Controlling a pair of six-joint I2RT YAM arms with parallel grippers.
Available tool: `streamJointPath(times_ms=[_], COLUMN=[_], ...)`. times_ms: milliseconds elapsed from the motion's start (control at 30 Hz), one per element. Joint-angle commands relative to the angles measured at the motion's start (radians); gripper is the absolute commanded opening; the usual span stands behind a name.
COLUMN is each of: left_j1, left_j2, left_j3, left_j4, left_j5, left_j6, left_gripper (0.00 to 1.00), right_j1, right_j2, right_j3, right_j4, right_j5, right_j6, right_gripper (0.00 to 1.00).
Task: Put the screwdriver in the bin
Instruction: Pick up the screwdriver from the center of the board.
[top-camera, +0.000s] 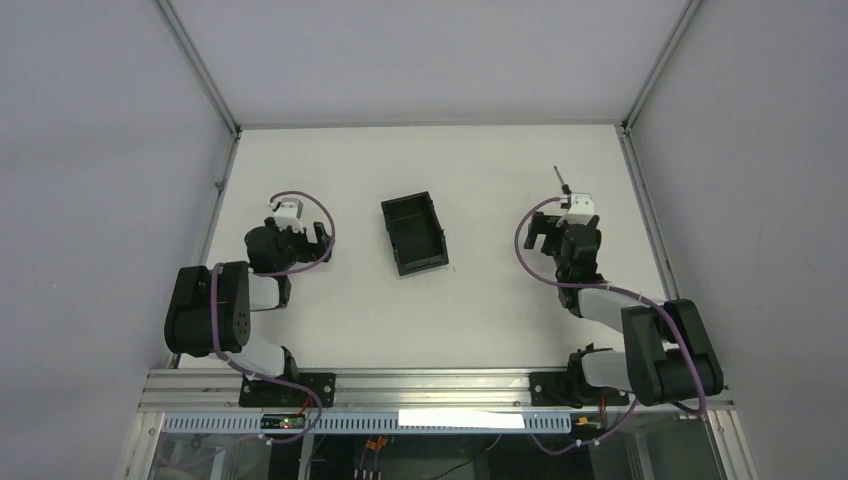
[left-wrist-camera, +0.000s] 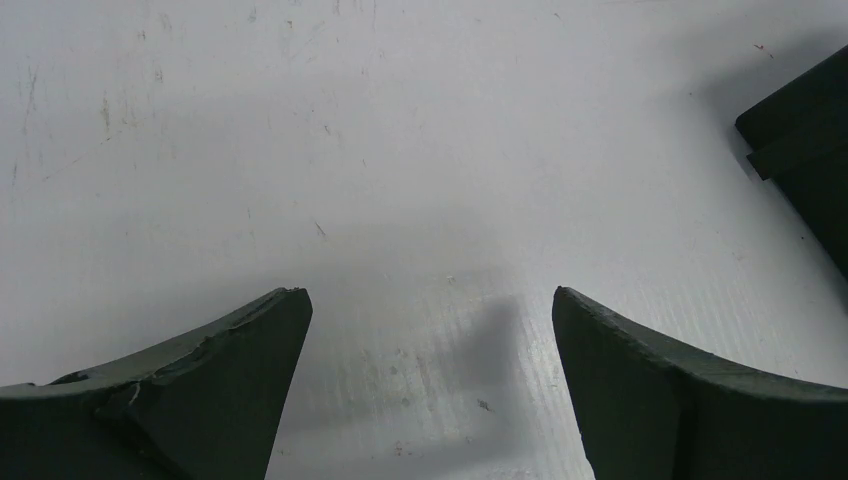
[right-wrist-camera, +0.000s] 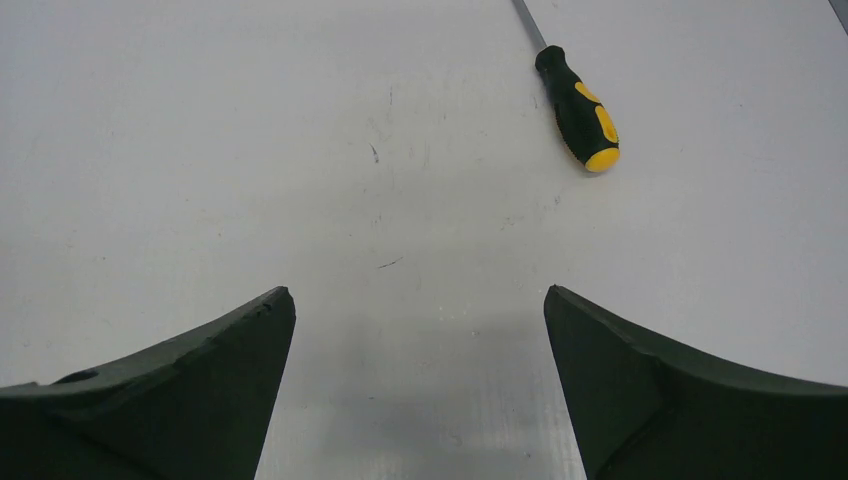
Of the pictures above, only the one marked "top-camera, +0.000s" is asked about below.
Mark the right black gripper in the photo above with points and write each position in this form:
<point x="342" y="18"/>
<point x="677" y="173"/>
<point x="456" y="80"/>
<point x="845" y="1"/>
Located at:
<point x="553" y="230"/>

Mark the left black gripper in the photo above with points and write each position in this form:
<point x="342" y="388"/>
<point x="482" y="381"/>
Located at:
<point x="309" y="240"/>

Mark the yellow black screwdriver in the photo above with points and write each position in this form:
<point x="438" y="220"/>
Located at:
<point x="564" y="186"/>

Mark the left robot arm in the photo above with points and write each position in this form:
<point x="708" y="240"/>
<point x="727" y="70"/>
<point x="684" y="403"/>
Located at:
<point x="211" y="308"/>

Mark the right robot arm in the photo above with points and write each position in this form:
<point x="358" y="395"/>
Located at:
<point x="667" y="356"/>

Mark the black plastic bin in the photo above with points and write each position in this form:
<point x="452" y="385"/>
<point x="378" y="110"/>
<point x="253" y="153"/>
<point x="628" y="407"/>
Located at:
<point x="416" y="237"/>

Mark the small green circuit board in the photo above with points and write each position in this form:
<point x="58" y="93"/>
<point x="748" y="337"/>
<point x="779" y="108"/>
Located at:
<point x="273" y="422"/>

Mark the white label strip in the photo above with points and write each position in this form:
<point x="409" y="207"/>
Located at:
<point x="437" y="418"/>

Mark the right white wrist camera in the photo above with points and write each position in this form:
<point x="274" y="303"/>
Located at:
<point x="578" y="208"/>

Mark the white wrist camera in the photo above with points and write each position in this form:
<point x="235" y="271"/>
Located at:
<point x="287" y="216"/>
<point x="578" y="208"/>

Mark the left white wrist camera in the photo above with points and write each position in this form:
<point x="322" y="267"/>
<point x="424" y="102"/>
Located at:
<point x="287" y="216"/>

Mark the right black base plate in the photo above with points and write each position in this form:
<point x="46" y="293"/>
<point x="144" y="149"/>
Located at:
<point x="564" y="388"/>

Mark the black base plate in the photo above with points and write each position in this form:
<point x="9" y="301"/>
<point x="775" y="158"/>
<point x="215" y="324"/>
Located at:
<point x="564" y="388"/>
<point x="263" y="394"/>

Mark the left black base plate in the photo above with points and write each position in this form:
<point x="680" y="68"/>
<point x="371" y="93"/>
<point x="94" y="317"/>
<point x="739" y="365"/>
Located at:
<point x="263" y="394"/>

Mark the aluminium rail frame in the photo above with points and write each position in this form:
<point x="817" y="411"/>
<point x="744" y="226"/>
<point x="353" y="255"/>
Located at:
<point x="357" y="390"/>

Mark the grey slotted cable duct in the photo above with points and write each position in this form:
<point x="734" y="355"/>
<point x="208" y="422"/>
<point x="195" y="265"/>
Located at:
<point x="551" y="422"/>

